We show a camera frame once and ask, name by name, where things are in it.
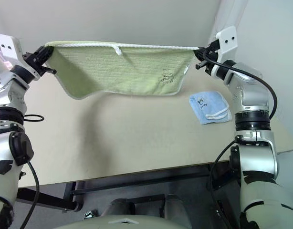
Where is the grey robot torso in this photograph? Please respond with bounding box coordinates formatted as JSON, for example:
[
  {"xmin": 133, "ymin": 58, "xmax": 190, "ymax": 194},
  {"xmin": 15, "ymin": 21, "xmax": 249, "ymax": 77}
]
[{"xmin": 53, "ymin": 214, "xmax": 193, "ymax": 229}]

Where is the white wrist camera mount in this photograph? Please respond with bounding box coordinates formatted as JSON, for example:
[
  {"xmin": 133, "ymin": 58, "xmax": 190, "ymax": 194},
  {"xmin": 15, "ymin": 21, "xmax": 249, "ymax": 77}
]
[
  {"xmin": 211, "ymin": 25, "xmax": 239, "ymax": 77},
  {"xmin": 0, "ymin": 34, "xmax": 40, "ymax": 81}
]

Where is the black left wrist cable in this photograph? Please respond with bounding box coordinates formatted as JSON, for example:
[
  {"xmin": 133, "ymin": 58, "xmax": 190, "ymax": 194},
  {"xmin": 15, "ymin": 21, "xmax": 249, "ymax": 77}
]
[{"xmin": 23, "ymin": 114, "xmax": 45, "ymax": 123}]

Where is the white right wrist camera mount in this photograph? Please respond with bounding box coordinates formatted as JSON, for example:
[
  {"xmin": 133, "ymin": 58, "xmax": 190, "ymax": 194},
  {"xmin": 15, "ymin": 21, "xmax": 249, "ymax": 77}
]
[{"xmin": 211, "ymin": 25, "xmax": 239, "ymax": 77}]

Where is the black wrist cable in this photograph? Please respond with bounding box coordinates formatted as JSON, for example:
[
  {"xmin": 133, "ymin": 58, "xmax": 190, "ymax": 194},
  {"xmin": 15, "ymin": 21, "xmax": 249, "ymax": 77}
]
[
  {"xmin": 23, "ymin": 114, "xmax": 45, "ymax": 123},
  {"xmin": 202, "ymin": 51, "xmax": 278, "ymax": 121}
]

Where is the dark rounded robot leg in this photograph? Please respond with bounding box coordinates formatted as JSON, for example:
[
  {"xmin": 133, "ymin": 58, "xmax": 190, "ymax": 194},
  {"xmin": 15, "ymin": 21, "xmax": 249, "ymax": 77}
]
[
  {"xmin": 163, "ymin": 194, "xmax": 193, "ymax": 229},
  {"xmin": 98, "ymin": 198, "xmax": 136, "ymax": 218}
]

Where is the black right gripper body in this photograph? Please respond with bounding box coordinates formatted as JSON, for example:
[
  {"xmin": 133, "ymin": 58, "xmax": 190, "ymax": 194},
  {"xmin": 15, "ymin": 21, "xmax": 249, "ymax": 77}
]
[{"xmin": 200, "ymin": 40, "xmax": 220, "ymax": 73}]

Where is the folded blue towel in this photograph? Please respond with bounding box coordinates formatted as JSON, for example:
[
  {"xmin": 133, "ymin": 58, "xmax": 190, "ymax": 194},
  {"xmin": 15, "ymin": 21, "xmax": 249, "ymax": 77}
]
[{"xmin": 189, "ymin": 90, "xmax": 232, "ymax": 125}]

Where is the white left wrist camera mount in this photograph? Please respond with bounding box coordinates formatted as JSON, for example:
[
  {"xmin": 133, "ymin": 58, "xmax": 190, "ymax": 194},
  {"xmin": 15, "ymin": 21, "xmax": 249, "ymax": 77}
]
[{"xmin": 0, "ymin": 34, "xmax": 40, "ymax": 81}]

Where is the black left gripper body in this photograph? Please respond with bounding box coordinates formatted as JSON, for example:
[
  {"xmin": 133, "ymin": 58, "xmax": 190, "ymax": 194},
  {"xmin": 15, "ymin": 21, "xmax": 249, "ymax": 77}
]
[{"xmin": 22, "ymin": 46, "xmax": 51, "ymax": 77}]

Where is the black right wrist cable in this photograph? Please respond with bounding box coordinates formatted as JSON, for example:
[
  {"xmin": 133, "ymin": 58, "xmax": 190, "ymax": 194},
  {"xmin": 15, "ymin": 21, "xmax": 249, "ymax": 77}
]
[{"xmin": 202, "ymin": 51, "xmax": 278, "ymax": 121}]

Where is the black metal table frame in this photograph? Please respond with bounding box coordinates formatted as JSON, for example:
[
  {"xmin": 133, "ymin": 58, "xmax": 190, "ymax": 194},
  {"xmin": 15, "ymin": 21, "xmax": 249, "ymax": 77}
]
[{"xmin": 16, "ymin": 162, "xmax": 236, "ymax": 213}]

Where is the green towel with white trim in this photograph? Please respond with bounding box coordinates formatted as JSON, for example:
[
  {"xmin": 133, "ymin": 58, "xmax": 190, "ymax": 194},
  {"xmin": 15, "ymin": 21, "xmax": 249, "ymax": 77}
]
[{"xmin": 44, "ymin": 41, "xmax": 200, "ymax": 101}]

